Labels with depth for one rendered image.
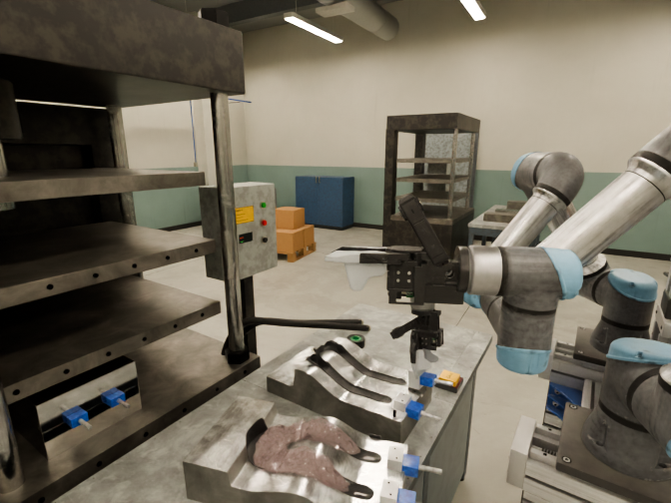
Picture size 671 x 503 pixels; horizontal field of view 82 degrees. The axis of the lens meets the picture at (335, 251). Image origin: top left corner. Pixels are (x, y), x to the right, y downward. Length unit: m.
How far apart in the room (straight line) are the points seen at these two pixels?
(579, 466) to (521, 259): 0.47
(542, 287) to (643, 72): 7.05
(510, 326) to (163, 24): 1.16
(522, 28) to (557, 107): 1.39
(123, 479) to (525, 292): 1.06
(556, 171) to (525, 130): 6.36
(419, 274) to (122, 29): 0.99
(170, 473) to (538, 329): 0.97
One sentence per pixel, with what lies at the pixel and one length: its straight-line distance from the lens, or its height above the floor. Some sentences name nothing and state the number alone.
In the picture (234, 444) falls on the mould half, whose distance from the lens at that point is 1.09.
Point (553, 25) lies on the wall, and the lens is 7.73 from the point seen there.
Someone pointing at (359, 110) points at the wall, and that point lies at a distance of 8.44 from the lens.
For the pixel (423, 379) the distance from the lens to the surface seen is 1.27.
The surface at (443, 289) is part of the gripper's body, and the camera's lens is 0.60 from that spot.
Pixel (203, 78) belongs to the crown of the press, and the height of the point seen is 1.83.
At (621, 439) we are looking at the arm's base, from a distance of 0.95.
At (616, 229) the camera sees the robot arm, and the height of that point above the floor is 1.49.
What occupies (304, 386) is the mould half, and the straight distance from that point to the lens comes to 1.32.
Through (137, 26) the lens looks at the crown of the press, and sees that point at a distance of 1.28.
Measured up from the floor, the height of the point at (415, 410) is 0.90.
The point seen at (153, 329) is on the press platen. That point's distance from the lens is 1.45.
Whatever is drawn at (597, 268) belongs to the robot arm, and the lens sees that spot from 1.42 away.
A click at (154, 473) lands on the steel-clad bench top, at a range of 1.25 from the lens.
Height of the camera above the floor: 1.61
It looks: 14 degrees down
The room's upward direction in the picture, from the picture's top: straight up
